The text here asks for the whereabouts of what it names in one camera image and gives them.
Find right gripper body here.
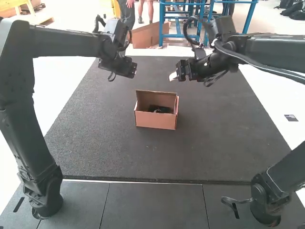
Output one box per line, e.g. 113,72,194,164
175,59,200,83

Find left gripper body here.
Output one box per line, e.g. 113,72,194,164
97,56,138,80

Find cardboard box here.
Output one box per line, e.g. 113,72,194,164
133,89,180,131

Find black square fan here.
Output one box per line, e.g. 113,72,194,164
147,104,173,113

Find brown cardboard sheet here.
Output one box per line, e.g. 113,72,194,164
130,21,172,49

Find person's legs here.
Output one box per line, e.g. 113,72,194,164
137,0,154,24
119,0,136,31

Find black mat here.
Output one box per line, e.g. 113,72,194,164
44,56,293,184

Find yellow wooden plank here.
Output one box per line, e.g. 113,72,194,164
35,17,55,26

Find yellow wooden crate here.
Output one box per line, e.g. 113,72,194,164
0,0,36,19

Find black bags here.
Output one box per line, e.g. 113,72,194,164
273,0,305,21

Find dark base panel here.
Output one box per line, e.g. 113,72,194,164
0,180,110,229
101,182,210,229
202,184,305,229

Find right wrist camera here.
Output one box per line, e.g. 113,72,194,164
192,47,207,60

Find blue metal table frame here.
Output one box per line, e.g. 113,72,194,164
209,0,259,34
159,0,208,47

